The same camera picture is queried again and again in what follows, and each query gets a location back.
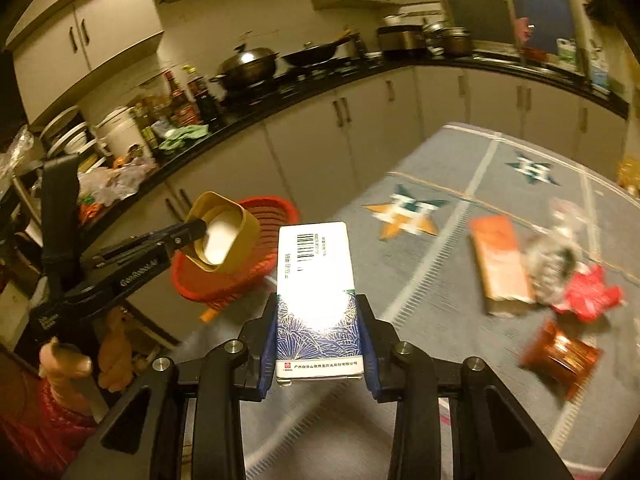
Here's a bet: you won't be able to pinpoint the white rice bucket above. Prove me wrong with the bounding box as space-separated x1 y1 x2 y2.
96 106 152 158

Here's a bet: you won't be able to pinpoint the black rice cooker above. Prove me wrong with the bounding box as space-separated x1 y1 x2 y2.
376 25 426 52

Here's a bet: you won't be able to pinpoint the blue white medicine box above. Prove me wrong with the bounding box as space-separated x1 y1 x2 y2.
276 222 363 386

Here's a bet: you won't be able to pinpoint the red plastic mesh basket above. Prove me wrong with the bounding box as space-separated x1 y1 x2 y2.
171 192 299 320

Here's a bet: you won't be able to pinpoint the crumpled bags on counter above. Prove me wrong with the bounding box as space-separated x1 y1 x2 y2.
78 157 157 207

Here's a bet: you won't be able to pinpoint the grey star tablecloth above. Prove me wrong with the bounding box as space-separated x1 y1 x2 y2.
169 121 640 480

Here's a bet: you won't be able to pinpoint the steel stock pot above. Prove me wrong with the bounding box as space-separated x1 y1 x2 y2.
423 22 474 58

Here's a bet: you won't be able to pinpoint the yellow paper cup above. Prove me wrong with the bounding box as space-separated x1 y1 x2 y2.
182 191 260 273

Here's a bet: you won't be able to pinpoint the blue white detergent carton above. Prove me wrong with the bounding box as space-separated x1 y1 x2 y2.
589 48 610 94

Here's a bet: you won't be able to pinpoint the dark soy sauce bottle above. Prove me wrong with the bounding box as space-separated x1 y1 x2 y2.
182 64 224 131

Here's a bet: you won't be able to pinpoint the orange carton box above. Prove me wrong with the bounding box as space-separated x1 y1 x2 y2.
469 216 536 318

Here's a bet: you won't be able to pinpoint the steel wok with lid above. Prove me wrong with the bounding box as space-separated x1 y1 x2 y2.
209 44 278 92

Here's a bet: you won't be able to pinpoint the green cleaning cloth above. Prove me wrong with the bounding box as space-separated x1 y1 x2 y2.
158 125 209 155

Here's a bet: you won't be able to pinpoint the person left hand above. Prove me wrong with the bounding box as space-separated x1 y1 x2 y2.
39 308 134 422

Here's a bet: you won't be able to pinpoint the red snack wrapper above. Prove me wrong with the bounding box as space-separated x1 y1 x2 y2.
551 264 625 323

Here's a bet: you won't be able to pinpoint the black frying pan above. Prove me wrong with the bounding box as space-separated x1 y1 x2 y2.
282 32 352 67

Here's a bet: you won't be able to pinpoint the yellow crinkled bag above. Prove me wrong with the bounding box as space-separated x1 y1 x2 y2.
616 156 640 198

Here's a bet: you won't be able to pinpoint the brown foil snack wrapper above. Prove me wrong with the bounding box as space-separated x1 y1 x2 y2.
520 318 602 401

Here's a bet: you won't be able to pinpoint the red bowl on sill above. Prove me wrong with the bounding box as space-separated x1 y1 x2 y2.
522 46 548 64

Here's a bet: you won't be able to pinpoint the white sock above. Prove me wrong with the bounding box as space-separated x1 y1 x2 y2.
524 235 582 304

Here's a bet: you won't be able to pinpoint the pink rubber glove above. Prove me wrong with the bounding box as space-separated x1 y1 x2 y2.
514 16 535 46

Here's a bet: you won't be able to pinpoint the clear printed plastic bag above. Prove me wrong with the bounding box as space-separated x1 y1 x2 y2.
549 197 588 240

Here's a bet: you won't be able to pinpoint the red label sauce bottle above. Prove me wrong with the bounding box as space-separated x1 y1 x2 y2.
164 70 201 127

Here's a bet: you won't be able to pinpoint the orange stool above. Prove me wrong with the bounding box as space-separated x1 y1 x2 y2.
200 308 220 324

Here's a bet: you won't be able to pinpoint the green detergent jug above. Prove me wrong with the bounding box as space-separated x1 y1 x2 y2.
556 38 579 73

